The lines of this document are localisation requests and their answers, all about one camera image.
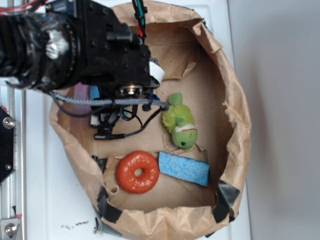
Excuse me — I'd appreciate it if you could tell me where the green plush fish toy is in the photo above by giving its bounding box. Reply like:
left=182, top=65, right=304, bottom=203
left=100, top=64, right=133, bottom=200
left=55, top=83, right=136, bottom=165
left=162, top=92, right=198, bottom=150

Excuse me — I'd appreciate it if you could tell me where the grey braided cable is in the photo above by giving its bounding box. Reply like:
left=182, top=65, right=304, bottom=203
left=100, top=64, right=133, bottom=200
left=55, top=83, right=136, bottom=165
left=49, top=89, right=170, bottom=112

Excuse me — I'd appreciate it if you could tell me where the white tray table surface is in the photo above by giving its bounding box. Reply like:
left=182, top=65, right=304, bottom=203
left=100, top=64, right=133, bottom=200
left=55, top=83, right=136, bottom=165
left=22, top=0, right=252, bottom=240

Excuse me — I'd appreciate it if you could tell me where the black metal bracket plate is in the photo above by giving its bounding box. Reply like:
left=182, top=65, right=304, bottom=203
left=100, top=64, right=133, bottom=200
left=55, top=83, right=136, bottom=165
left=0, top=106, right=16, bottom=184

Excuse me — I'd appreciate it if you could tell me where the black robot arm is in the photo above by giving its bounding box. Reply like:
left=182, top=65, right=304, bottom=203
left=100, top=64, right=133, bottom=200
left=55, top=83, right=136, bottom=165
left=0, top=0, right=165, bottom=98

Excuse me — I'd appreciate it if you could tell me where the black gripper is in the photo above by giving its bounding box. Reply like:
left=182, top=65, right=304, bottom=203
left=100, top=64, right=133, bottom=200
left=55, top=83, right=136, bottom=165
left=76, top=0, right=163, bottom=98

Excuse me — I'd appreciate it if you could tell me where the brown paper-lined cardboard box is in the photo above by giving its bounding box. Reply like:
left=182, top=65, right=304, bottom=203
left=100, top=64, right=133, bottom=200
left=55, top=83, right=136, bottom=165
left=49, top=1, right=252, bottom=240

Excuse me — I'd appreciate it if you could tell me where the orange plastic donut toy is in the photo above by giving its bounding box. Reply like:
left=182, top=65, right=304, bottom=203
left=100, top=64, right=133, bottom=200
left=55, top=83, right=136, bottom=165
left=116, top=150, right=160, bottom=194

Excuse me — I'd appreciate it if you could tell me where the aluminium frame rail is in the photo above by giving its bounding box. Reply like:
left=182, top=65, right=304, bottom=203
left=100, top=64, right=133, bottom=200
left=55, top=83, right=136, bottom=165
left=0, top=85, right=27, bottom=240

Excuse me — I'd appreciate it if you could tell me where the blue sponge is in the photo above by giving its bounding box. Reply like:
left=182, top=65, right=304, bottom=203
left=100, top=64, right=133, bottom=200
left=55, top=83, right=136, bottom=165
left=158, top=151, right=210, bottom=187

